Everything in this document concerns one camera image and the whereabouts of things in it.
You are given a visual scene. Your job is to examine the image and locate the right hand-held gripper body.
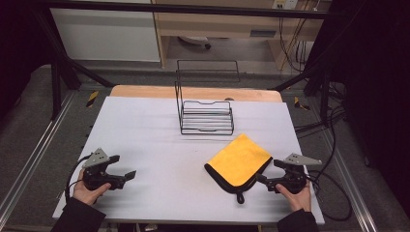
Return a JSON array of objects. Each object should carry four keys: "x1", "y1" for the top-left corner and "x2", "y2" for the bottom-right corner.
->
[{"x1": 274, "y1": 153, "x2": 323, "y2": 195}]

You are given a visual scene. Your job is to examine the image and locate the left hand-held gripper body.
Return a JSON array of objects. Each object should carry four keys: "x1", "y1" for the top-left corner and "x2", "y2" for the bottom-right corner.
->
[{"x1": 81, "y1": 147, "x2": 114, "y2": 191}]

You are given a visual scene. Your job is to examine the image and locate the yellow towel with black edge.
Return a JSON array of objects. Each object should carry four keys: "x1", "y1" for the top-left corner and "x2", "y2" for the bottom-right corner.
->
[{"x1": 203, "y1": 133, "x2": 274, "y2": 205}]

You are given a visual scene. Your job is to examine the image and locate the black wire rack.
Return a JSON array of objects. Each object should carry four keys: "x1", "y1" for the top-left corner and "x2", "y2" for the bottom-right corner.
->
[{"x1": 174, "y1": 59, "x2": 241, "y2": 136}]

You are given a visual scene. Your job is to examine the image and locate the person's right hand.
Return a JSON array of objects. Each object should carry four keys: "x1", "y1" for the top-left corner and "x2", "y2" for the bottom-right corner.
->
[{"x1": 275, "y1": 180, "x2": 312, "y2": 214}]

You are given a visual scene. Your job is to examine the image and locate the person's left hand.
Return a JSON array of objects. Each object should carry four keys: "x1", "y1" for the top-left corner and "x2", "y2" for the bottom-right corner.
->
[{"x1": 73, "y1": 168, "x2": 112, "y2": 207}]

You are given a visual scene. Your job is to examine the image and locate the yellow and black tape strip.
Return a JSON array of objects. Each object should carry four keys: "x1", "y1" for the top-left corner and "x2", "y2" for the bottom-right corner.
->
[
  {"x1": 85, "y1": 90, "x2": 100, "y2": 108},
  {"x1": 293, "y1": 96, "x2": 310, "y2": 111}
]

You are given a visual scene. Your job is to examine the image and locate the wooden table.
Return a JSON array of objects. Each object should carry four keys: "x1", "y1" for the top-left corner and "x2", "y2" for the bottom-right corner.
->
[{"x1": 109, "y1": 84, "x2": 283, "y2": 103}]

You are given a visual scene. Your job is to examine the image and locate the white cabinet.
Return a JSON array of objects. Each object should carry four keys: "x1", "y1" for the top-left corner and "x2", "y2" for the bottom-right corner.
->
[{"x1": 49, "y1": 8, "x2": 161, "y2": 63}]

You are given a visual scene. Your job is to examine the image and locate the black curtain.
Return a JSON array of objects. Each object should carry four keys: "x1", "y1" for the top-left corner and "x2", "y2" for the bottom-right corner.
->
[
  {"x1": 0, "y1": 0, "x2": 54, "y2": 120},
  {"x1": 307, "y1": 0, "x2": 410, "y2": 217}
]

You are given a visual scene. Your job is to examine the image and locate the office chair base with caster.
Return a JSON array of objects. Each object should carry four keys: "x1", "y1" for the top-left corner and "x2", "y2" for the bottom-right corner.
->
[{"x1": 177, "y1": 35, "x2": 213, "y2": 50}]

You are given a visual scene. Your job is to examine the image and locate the light wooden desk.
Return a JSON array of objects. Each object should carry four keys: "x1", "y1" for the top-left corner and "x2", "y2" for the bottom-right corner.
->
[{"x1": 151, "y1": 0, "x2": 333, "y2": 71}]

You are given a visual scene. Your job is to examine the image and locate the white power strip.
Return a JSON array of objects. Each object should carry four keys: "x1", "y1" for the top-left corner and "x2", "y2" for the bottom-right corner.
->
[{"x1": 272, "y1": 0, "x2": 299, "y2": 11}]

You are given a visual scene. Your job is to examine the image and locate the left hand-held gripper black cable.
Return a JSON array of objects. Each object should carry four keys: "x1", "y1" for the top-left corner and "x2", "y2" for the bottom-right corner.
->
[{"x1": 64, "y1": 154, "x2": 93, "y2": 204}]

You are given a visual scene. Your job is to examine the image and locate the hand-held gripper black cable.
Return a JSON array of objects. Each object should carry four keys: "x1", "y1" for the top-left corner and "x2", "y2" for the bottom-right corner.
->
[
  {"x1": 64, "y1": 154, "x2": 93, "y2": 204},
  {"x1": 305, "y1": 169, "x2": 353, "y2": 222}
]

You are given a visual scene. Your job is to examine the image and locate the right hand-held gripper black cable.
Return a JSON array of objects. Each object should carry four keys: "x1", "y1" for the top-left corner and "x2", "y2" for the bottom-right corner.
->
[{"x1": 305, "y1": 169, "x2": 353, "y2": 222}]

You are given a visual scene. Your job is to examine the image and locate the aluminium floor rail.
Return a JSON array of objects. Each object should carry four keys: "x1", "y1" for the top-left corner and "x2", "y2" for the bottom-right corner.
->
[
  {"x1": 0, "y1": 91, "x2": 77, "y2": 223},
  {"x1": 317, "y1": 127, "x2": 379, "y2": 232}
]

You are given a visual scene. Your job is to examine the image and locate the black floor cables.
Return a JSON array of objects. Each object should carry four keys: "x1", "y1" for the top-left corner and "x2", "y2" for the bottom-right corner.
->
[{"x1": 293, "y1": 81, "x2": 348, "y2": 140}]

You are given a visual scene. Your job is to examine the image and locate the black metal frame strut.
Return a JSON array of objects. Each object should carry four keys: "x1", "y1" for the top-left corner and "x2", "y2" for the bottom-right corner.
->
[
  {"x1": 32, "y1": 9, "x2": 116, "y2": 121},
  {"x1": 272, "y1": 47, "x2": 335, "y2": 127}
]

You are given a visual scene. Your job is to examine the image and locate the bundle of hanging cables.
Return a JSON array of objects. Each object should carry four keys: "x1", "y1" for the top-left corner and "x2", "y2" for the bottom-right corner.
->
[{"x1": 278, "y1": 17, "x2": 308, "y2": 73}]

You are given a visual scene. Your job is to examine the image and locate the black metal frame crossbar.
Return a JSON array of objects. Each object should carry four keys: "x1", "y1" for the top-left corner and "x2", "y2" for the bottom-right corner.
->
[{"x1": 35, "y1": 0, "x2": 332, "y2": 20}]

